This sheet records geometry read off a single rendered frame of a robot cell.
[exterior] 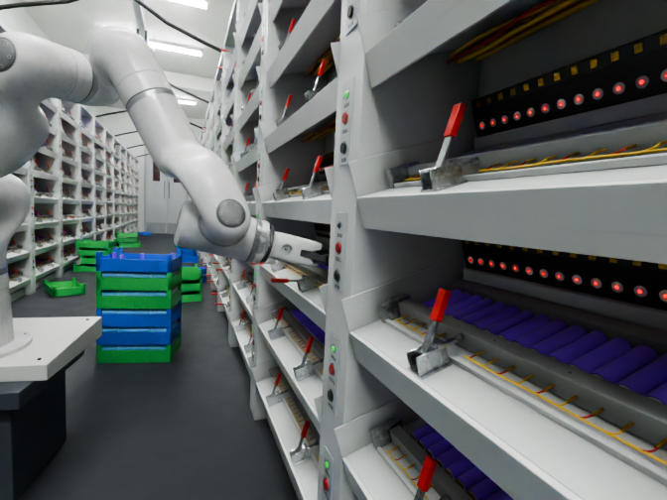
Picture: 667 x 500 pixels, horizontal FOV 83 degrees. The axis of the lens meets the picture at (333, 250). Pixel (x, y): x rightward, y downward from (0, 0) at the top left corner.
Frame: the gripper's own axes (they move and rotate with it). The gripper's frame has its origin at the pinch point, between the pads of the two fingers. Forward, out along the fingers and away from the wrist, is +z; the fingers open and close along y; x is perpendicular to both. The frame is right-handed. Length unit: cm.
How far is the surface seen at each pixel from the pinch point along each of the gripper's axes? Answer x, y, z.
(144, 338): 56, 106, -31
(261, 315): 24, 46, 0
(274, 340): 26.6, 27.9, 0.5
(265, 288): 15.3, 45.8, -0.9
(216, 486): 62, 19, -8
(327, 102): -27.0, -8.2, -13.0
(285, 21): -65, 45, -16
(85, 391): 71, 84, -46
